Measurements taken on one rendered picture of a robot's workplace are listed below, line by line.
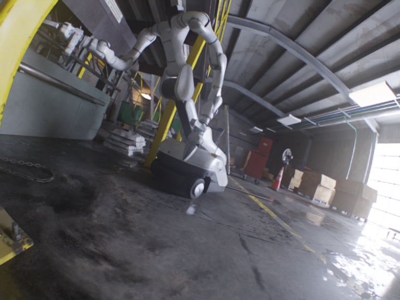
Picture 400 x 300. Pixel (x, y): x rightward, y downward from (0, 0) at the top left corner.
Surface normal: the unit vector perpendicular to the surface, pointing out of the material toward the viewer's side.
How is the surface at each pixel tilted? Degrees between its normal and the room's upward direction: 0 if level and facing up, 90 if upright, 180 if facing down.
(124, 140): 63
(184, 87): 91
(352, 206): 90
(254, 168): 90
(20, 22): 90
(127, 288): 0
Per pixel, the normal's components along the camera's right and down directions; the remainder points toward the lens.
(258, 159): -0.30, -0.11
